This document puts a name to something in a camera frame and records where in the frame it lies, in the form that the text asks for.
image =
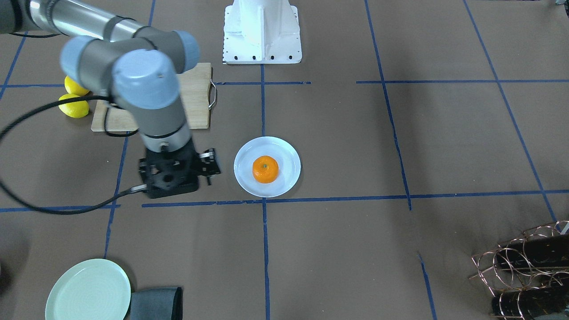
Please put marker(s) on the upper yellow lemon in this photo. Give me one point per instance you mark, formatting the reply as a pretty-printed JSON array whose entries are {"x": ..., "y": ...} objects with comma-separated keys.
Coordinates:
[{"x": 72, "y": 87}]

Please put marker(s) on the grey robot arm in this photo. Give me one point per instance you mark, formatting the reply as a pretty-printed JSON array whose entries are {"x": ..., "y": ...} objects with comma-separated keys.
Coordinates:
[{"x": 136, "y": 66}]

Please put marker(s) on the lower yellow lemon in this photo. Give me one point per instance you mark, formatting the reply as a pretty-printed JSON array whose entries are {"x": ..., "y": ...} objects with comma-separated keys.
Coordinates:
[{"x": 76, "y": 109}]

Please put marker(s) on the light blue plate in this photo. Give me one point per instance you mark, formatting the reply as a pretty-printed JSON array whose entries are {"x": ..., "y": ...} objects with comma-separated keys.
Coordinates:
[{"x": 288, "y": 160}]

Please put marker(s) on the light green plate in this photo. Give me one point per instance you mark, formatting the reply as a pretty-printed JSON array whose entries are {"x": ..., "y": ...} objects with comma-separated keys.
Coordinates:
[{"x": 95, "y": 289}]

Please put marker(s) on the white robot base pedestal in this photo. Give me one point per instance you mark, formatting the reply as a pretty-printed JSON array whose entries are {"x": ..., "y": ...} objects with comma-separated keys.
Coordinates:
[{"x": 261, "y": 32}]

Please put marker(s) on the orange mandarin fruit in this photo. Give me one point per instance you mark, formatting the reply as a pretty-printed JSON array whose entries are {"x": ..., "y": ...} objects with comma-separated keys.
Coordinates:
[{"x": 265, "y": 169}]

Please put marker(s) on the yellow lemon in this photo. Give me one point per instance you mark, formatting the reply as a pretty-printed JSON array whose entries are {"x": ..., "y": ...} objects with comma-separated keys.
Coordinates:
[
  {"x": 76, "y": 109},
  {"x": 72, "y": 87}
]

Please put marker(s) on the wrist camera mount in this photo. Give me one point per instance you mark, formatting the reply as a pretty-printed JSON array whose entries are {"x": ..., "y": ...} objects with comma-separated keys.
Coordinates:
[{"x": 169, "y": 173}]

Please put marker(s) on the folded grey cloth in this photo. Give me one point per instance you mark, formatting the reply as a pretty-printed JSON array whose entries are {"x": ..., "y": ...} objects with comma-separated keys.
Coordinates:
[{"x": 161, "y": 303}]

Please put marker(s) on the copper wire bottle rack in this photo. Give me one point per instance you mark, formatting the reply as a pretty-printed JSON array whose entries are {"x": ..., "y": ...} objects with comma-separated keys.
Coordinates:
[{"x": 528, "y": 276}]

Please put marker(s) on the bamboo cutting board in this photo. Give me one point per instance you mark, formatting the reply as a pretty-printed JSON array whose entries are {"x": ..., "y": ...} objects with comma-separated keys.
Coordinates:
[{"x": 198, "y": 94}]

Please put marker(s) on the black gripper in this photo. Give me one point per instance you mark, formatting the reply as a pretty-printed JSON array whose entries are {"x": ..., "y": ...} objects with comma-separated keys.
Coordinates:
[{"x": 209, "y": 162}]

